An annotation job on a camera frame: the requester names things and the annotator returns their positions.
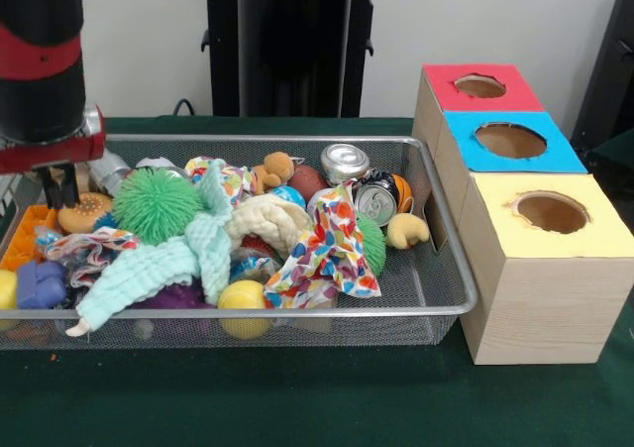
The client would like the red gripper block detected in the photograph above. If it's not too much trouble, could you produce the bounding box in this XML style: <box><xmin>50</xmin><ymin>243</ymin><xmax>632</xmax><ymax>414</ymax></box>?
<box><xmin>0</xmin><ymin>104</ymin><xmax>108</xmax><ymax>210</ymax></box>

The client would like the large green spiky ball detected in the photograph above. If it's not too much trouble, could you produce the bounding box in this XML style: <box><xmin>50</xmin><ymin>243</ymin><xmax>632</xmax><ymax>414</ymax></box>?
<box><xmin>112</xmin><ymin>168</ymin><xmax>205</xmax><ymax>246</ymax></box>

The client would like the clear mesh bin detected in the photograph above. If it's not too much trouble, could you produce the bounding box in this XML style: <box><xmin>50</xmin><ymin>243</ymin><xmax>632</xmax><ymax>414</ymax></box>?
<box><xmin>0</xmin><ymin>132</ymin><xmax>480</xmax><ymax>350</ymax></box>

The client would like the wooden box with three holes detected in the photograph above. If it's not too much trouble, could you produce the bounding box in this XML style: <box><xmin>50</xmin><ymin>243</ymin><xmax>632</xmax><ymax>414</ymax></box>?
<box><xmin>412</xmin><ymin>61</ymin><xmax>634</xmax><ymax>367</ymax></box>

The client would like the toy burger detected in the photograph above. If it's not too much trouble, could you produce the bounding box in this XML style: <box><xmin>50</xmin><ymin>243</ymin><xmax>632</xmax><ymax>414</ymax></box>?
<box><xmin>57</xmin><ymin>192</ymin><xmax>115</xmax><ymax>234</ymax></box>

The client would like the orange plastic grid tray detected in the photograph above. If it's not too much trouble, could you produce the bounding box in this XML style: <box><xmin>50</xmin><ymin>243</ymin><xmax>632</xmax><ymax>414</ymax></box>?
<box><xmin>0</xmin><ymin>203</ymin><xmax>60</xmax><ymax>273</ymax></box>

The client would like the purple toy block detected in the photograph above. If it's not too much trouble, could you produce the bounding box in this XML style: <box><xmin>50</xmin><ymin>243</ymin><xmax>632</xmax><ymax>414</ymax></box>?
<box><xmin>17</xmin><ymin>261</ymin><xmax>68</xmax><ymax>310</ymax></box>

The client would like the mint green knitted cloth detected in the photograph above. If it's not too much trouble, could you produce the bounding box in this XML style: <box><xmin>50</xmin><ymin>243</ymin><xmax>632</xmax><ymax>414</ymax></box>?
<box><xmin>65</xmin><ymin>159</ymin><xmax>235</xmax><ymax>338</ymax></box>

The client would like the yellow ball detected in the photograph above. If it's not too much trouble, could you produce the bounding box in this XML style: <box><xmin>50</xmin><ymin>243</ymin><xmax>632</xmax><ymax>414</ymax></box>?
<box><xmin>217</xmin><ymin>279</ymin><xmax>273</xmax><ymax>340</ymax></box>
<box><xmin>0</xmin><ymin>270</ymin><xmax>20</xmax><ymax>310</ymax></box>

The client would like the brown plush bear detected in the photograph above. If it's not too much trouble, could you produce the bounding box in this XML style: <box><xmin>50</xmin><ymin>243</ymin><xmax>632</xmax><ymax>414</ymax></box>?
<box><xmin>253</xmin><ymin>152</ymin><xmax>297</xmax><ymax>190</ymax></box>

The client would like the colourful dotted cloth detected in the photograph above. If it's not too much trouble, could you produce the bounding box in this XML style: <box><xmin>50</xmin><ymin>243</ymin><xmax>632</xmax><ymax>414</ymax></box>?
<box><xmin>264</xmin><ymin>181</ymin><xmax>383</xmax><ymax>310</ymax></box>

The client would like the silver drink can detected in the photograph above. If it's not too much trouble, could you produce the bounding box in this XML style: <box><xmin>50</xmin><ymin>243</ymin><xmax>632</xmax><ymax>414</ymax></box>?
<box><xmin>320</xmin><ymin>143</ymin><xmax>372</xmax><ymax>184</ymax></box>

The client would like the dark green tablecloth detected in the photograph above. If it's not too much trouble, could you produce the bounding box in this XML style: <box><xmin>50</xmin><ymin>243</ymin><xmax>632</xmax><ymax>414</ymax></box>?
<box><xmin>0</xmin><ymin>114</ymin><xmax>634</xmax><ymax>447</ymax></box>

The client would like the green covered side table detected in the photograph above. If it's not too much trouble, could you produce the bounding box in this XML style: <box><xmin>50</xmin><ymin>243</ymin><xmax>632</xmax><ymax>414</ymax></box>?
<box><xmin>586</xmin><ymin>129</ymin><xmax>634</xmax><ymax>175</ymax></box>

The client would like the black looped cable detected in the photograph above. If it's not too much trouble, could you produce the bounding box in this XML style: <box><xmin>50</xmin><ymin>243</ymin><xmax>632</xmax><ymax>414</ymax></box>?
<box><xmin>170</xmin><ymin>97</ymin><xmax>215</xmax><ymax>119</ymax></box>

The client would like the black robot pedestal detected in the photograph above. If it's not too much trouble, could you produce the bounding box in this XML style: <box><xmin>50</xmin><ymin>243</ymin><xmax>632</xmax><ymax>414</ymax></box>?
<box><xmin>190</xmin><ymin>0</ymin><xmax>400</xmax><ymax>119</ymax></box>

